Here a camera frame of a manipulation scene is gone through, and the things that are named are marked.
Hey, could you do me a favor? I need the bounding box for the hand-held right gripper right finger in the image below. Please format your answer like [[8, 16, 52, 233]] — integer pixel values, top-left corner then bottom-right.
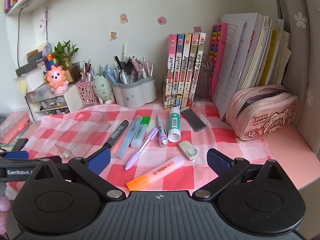
[[192, 148, 288, 201]]

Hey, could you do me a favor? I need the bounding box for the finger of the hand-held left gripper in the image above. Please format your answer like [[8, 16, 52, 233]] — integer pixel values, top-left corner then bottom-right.
[[10, 138, 29, 152], [0, 150, 62, 166]]

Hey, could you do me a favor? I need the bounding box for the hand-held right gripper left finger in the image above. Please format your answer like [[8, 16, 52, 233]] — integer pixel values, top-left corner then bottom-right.
[[27, 147, 126, 202]]

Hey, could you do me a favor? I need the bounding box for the black marker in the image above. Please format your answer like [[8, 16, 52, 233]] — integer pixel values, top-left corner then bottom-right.
[[103, 120, 129, 151]]

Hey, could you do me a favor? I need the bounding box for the clear plastic box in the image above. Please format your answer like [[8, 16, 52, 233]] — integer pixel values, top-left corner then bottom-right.
[[54, 109, 112, 158]]

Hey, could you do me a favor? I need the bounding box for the blue highlighter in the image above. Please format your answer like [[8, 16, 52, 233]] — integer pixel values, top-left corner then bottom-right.
[[114, 115, 143, 160]]

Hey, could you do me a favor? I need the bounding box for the purple mechanical pencil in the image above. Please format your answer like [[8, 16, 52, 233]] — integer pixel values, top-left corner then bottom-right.
[[125, 127, 159, 171]]

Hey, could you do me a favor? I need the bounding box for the peach highlighter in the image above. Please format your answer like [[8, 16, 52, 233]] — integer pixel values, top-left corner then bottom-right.
[[131, 116, 151, 148]]

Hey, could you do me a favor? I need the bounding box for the dark grey metal case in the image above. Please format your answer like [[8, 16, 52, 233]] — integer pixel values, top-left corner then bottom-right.
[[180, 106, 207, 132]]

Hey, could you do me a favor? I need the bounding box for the orange highlighter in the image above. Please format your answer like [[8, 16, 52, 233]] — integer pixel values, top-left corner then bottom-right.
[[126, 155, 186, 191]]

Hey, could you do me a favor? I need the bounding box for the green glue stick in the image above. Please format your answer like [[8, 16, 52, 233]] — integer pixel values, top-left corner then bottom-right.
[[168, 107, 181, 143]]

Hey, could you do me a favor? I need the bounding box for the purple pen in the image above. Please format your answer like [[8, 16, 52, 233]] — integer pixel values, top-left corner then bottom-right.
[[156, 115, 169, 147]]

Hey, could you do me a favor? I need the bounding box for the white eraser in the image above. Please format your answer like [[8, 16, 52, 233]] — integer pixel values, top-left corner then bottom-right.
[[178, 141, 199, 161]]

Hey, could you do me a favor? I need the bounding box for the translucent storage box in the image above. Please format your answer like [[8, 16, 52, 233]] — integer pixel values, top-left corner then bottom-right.
[[25, 84, 54, 102]]

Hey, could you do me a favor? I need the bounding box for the pink checked tablecloth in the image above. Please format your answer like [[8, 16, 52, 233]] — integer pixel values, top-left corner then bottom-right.
[[6, 102, 273, 198]]

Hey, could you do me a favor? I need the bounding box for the pink pencil case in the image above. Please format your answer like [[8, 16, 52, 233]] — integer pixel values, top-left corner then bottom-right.
[[226, 84, 300, 141]]

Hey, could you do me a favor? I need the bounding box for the white box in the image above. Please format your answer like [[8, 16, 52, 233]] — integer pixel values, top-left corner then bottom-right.
[[14, 71, 49, 93]]

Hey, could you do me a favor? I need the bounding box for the white drawer organizer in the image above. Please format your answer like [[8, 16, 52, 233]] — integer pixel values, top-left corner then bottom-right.
[[25, 84, 81, 122]]

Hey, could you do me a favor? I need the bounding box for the pink perforated pen holder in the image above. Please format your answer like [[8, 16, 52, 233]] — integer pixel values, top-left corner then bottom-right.
[[75, 79, 99, 106]]

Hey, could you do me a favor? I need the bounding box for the egg-shaped pen holder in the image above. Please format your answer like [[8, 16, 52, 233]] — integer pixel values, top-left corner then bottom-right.
[[92, 76, 116, 105]]

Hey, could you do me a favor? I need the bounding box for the black box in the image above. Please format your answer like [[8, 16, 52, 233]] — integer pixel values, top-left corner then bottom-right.
[[15, 62, 38, 77]]

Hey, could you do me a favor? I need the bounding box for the pink lion toy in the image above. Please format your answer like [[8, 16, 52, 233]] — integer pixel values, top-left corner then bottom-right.
[[45, 64, 70, 97]]

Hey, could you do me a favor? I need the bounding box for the grey flower-shaped pen holder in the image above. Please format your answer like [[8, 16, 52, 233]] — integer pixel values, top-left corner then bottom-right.
[[111, 74, 157, 109]]

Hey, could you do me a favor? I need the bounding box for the clear acrylic bookend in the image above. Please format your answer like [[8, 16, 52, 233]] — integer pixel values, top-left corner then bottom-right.
[[194, 54, 213, 102]]

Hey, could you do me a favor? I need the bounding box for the bunch of pens and pencils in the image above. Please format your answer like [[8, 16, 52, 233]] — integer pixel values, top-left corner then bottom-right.
[[80, 59, 97, 82]]

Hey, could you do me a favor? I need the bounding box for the bunch of grey-green pens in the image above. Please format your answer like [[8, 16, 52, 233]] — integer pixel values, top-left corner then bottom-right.
[[94, 64, 107, 80]]

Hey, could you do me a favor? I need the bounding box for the magnifying glass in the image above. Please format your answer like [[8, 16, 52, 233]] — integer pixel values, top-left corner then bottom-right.
[[119, 66, 138, 84]]

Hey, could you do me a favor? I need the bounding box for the colourful puzzle cube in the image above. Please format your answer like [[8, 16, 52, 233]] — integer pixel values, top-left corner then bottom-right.
[[45, 53, 57, 72]]

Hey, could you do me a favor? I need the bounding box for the glass vase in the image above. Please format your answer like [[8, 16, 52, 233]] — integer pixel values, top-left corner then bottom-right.
[[67, 61, 82, 83]]

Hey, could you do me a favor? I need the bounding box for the pink spine comic book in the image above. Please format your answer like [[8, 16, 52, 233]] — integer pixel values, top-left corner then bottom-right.
[[189, 32, 207, 105], [185, 32, 201, 107], [172, 33, 186, 108], [163, 34, 178, 110], [178, 33, 193, 107]]

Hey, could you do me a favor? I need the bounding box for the purple hanging charm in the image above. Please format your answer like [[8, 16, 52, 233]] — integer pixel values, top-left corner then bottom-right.
[[42, 41, 53, 57]]

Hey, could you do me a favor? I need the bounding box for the green bamboo plant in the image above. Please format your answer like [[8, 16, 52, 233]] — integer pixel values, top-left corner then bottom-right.
[[53, 40, 78, 69]]

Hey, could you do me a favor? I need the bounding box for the bunch of blue and black pens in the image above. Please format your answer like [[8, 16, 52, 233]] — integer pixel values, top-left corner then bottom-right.
[[105, 43, 155, 84]]

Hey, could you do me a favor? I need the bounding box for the pink abacus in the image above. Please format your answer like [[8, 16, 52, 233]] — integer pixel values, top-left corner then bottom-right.
[[209, 22, 229, 98]]

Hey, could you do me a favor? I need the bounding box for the stack of papers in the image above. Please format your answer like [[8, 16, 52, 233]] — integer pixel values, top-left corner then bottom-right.
[[212, 12, 292, 123]]

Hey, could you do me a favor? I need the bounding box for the white flower-print side panel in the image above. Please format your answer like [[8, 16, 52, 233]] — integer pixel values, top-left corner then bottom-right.
[[274, 0, 320, 160]]

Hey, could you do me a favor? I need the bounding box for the black cable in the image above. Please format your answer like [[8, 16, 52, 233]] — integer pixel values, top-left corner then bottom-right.
[[16, 7, 24, 68]]

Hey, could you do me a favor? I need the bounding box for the hanging string ornament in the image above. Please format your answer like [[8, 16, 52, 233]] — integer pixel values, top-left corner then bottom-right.
[[39, 7, 52, 43]]

